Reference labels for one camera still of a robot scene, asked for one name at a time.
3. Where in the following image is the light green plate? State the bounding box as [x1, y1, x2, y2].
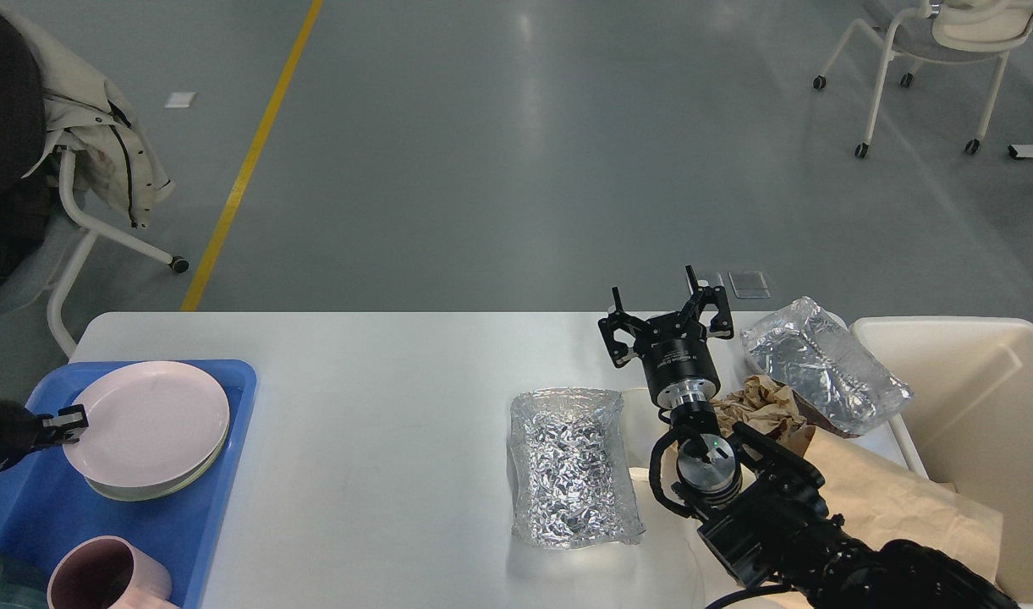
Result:
[83, 431, 229, 502]

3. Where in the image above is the white chair with jacket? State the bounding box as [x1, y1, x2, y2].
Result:
[0, 145, 189, 356]

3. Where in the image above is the blue plastic tray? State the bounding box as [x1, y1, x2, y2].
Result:
[0, 359, 257, 608]

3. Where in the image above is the crumpled brown paper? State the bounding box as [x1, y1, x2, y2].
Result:
[711, 375, 813, 458]

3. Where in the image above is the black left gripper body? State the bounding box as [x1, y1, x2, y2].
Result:
[0, 398, 43, 471]

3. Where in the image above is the foil bag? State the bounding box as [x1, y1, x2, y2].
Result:
[740, 296, 912, 436]

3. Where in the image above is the white paper on floor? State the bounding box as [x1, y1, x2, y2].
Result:
[164, 91, 196, 109]

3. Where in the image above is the cream plastic bin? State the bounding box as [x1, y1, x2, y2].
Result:
[851, 316, 1033, 606]

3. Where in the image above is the pink mug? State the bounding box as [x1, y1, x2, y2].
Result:
[46, 535, 176, 608]

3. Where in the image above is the pink plate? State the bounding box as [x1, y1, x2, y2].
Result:
[63, 361, 230, 489]

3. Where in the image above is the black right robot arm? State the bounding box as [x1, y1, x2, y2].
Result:
[598, 266, 1018, 608]

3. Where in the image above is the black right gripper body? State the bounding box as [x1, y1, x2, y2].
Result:
[639, 317, 721, 405]

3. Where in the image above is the crumpled foil tray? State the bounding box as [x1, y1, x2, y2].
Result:
[508, 387, 645, 550]

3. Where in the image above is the brown paper bag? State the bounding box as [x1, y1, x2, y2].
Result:
[787, 425, 1003, 583]

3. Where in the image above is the floor outlet plate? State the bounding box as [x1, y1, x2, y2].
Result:
[728, 271, 772, 299]

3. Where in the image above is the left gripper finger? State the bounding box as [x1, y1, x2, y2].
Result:
[36, 404, 88, 447]

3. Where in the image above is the white rolling chair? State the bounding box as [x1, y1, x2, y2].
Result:
[811, 1, 1033, 159]

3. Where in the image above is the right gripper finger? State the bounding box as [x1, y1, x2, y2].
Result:
[600, 288, 652, 368]
[674, 266, 734, 341]

